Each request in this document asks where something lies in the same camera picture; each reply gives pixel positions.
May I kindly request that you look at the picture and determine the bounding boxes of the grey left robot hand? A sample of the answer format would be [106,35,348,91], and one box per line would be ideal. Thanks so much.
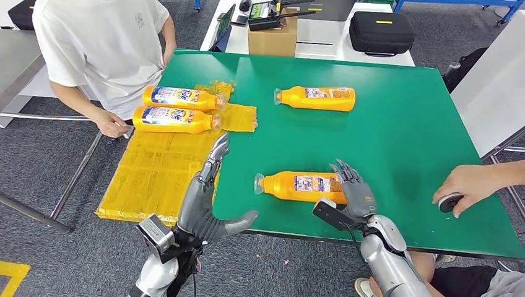
[175,132,259,243]

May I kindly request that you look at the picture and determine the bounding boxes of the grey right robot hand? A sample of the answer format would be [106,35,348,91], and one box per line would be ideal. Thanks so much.
[329,158,378,220]

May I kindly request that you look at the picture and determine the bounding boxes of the person's right hand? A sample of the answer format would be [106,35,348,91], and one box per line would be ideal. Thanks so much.
[432,163,499,219]
[90,108,131,139]

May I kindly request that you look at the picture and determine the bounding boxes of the black white computer mouse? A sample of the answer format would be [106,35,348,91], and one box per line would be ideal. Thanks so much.
[438,192,464,213]

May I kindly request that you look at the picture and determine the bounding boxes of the orange detergent bottle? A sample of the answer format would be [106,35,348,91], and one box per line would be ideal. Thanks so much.
[142,85,227,112]
[132,105,222,135]
[253,171,349,205]
[274,85,357,112]

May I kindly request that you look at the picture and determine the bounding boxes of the yellow taped plastic sheet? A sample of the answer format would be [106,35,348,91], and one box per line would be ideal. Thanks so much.
[95,80,258,224]

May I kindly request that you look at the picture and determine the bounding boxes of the person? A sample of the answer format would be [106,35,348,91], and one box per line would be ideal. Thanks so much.
[353,252,525,297]
[32,0,177,139]

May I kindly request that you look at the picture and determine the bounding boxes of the white table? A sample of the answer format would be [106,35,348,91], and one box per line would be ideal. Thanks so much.
[449,9,525,224]
[199,0,415,67]

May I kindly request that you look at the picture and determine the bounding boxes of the black backpack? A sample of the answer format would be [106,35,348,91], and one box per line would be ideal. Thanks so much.
[441,46,489,93]

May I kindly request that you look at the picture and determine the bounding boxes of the grey metal table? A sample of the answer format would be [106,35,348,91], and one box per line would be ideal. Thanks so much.
[0,28,103,235]

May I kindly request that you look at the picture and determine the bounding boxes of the black bag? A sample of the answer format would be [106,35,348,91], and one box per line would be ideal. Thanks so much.
[7,0,37,32]

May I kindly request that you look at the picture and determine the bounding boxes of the dark tablet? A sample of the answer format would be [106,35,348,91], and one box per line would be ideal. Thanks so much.
[208,4,236,53]

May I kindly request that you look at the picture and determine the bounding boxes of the black zip carrying case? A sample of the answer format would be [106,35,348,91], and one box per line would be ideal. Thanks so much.
[349,11,416,58]

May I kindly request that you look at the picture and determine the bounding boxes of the brown cardboard box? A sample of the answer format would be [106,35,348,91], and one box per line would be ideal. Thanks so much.
[248,9,298,58]

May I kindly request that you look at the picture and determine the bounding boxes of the yellow floor tape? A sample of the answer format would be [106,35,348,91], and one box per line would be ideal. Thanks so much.
[0,261,31,297]

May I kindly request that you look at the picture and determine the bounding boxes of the black remote controller with screen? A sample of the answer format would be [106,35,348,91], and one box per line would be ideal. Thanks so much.
[248,0,318,32]

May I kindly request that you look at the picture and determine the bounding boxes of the dark grey laptop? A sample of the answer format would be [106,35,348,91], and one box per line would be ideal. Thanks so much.
[289,0,358,22]

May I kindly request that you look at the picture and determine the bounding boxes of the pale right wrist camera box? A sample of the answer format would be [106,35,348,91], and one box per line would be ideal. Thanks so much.
[312,197,366,231]

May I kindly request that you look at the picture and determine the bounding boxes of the black camera cable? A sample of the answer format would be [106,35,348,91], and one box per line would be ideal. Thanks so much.
[338,221,365,260]

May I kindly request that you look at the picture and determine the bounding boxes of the blue metal frame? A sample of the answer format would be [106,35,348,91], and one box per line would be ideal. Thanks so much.
[393,0,525,26]

